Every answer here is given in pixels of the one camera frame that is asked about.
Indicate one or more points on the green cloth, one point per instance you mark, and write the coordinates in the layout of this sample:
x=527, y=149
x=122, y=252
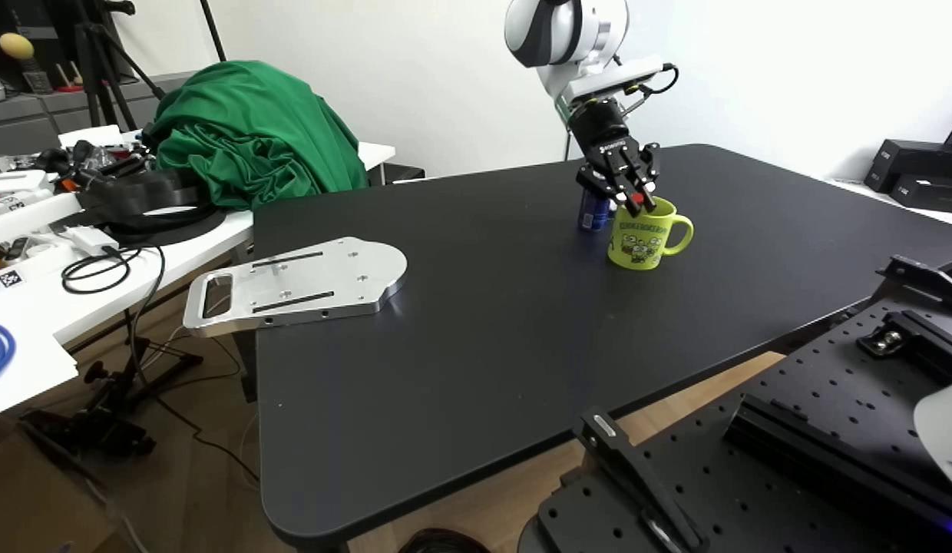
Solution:
x=257, y=128

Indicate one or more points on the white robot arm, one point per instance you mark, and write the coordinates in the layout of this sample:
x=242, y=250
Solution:
x=563, y=34

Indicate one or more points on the red marker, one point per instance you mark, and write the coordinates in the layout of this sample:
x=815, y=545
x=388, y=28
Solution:
x=637, y=204

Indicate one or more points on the black clamp bracket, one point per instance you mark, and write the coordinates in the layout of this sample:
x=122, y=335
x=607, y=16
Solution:
x=640, y=480

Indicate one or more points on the yellow ball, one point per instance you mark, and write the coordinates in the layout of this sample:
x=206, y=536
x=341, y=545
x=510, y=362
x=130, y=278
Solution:
x=12, y=44

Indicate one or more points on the black perforated breadboard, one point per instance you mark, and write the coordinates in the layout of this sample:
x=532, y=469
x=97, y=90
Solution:
x=783, y=463

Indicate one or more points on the blue bottle with white cap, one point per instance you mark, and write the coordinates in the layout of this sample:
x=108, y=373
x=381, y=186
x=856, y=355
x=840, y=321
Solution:
x=593, y=217

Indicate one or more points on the black rail block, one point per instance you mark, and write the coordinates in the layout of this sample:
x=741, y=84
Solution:
x=855, y=431

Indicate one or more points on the flat black device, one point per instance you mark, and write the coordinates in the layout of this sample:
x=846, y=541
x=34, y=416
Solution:
x=923, y=173

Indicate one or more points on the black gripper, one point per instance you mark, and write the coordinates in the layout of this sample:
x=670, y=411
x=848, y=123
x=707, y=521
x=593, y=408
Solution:
x=604, y=128

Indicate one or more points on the silver metal mounting plate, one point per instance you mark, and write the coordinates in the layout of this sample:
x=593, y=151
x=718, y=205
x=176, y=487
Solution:
x=291, y=279

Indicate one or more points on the black bag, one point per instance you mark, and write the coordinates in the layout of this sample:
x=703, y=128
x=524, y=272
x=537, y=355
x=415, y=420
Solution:
x=138, y=201

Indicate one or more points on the white side table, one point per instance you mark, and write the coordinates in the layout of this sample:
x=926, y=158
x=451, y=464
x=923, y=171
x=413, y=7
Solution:
x=47, y=295

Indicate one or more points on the black tripod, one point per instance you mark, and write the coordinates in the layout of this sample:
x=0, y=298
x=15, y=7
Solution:
x=103, y=51

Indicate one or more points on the lime green mug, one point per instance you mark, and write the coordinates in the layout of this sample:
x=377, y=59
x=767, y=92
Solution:
x=641, y=239

